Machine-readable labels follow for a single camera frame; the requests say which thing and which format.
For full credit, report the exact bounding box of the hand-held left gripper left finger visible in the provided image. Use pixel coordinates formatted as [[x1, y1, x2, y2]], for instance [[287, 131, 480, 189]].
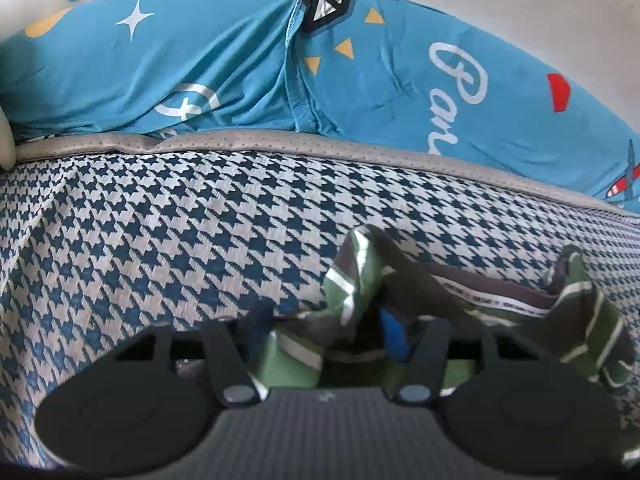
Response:
[[114, 304, 275, 407]]

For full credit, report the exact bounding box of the blue houndstooth mattress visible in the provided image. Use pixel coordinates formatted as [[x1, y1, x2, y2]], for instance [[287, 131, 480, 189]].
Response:
[[0, 132, 640, 466]]

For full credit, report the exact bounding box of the blue printed pillow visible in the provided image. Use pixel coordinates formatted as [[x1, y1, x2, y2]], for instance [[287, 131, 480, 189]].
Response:
[[0, 0, 640, 211]]

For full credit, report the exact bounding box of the green grey striped T-shirt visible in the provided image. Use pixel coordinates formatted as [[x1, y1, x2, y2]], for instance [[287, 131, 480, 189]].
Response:
[[247, 225, 633, 396]]

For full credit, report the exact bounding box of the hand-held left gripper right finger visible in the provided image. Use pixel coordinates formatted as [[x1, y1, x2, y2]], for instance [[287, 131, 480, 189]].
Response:
[[377, 307, 546, 407]]

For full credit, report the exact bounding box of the white rabbit plush toy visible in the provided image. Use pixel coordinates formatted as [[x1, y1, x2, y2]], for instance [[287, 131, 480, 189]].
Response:
[[0, 102, 17, 171]]

